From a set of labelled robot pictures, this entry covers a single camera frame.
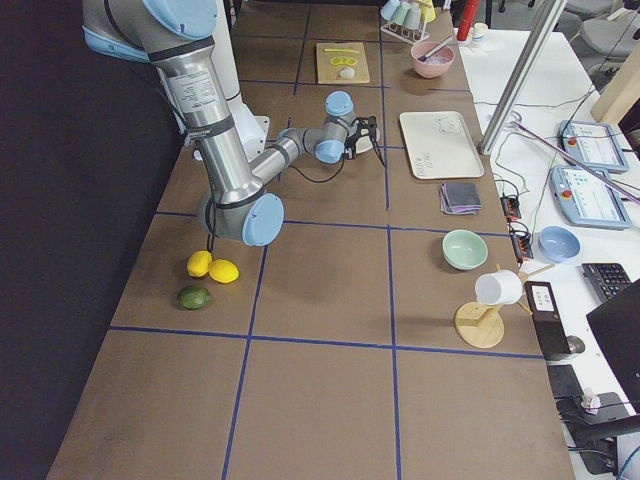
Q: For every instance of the computer mouse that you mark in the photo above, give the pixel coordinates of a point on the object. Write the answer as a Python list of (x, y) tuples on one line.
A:
[(575, 345)]

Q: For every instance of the mint green bowl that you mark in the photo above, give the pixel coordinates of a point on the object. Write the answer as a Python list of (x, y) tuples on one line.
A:
[(464, 249)]

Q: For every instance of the light blue cup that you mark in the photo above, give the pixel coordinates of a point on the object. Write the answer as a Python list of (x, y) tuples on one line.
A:
[(388, 9)]

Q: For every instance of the green avocado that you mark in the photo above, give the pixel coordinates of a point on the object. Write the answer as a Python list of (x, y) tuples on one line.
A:
[(193, 297)]

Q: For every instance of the aluminium frame post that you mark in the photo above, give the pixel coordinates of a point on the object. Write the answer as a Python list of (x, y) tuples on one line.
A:
[(543, 26)]

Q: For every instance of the yellow plastic knife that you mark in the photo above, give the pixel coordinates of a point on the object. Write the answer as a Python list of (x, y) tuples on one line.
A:
[(341, 50)]

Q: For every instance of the blue bowl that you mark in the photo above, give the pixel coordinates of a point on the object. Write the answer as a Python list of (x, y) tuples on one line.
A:
[(558, 244)]

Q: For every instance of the white bun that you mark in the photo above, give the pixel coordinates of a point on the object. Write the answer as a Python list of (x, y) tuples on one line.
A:
[(347, 73)]

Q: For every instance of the teach pendant near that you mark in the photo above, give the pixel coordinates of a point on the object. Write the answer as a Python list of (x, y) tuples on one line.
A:
[(586, 201)]

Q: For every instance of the cream bear tray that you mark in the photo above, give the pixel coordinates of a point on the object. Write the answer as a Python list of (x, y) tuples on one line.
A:
[(439, 146)]

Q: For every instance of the wooden mug stand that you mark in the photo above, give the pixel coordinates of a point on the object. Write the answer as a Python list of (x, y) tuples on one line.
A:
[(481, 325)]

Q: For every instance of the teach pendant far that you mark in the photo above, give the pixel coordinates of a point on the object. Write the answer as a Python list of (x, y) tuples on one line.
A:
[(594, 144)]

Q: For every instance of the yellow lemon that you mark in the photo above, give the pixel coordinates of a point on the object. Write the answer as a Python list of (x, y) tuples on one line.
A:
[(223, 271), (198, 263)]

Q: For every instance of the white wire cup rack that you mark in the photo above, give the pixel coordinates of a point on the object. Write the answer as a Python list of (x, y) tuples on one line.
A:
[(404, 34)]

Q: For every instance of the black box white label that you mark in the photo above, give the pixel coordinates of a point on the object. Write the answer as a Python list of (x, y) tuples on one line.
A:
[(546, 319)]

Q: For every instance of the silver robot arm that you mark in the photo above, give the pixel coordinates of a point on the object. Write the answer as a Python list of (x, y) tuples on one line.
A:
[(187, 41)]

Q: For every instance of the black keyboard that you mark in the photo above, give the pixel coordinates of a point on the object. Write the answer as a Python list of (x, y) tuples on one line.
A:
[(606, 279)]

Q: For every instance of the black laptop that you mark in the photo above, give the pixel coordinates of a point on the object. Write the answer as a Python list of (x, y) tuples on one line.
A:
[(615, 327)]

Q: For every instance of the yellow cup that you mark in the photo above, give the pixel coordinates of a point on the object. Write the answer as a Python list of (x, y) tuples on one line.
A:
[(427, 9)]

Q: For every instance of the yellow lemon right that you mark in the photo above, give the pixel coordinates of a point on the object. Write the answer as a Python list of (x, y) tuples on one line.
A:
[(223, 271)]

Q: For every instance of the bamboo cutting board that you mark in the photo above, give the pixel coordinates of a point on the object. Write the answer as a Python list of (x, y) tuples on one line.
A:
[(328, 74)]

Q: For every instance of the yellow lemon left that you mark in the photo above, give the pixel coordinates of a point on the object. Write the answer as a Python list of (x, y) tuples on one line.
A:
[(198, 263)]

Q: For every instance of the pink bowl with ice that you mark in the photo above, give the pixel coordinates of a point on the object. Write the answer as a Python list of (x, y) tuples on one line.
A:
[(434, 66)]

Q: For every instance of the teach pendant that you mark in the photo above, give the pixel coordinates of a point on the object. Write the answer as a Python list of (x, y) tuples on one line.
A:
[(594, 144), (586, 201)]

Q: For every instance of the folded grey cloth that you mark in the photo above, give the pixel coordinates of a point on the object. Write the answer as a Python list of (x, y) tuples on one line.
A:
[(459, 198)]

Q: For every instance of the pale grey cup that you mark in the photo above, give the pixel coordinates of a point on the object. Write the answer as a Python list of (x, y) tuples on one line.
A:
[(412, 20)]

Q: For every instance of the red bottle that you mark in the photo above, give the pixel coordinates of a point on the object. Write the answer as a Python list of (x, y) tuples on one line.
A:
[(467, 19)]

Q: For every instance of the black usb hub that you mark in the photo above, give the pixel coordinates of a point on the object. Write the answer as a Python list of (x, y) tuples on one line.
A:
[(511, 207)]

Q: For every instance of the white mug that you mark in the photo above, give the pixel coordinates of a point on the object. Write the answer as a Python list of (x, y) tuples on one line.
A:
[(502, 287)]

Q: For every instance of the white round plate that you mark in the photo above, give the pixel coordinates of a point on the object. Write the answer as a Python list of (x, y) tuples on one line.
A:
[(364, 143)]

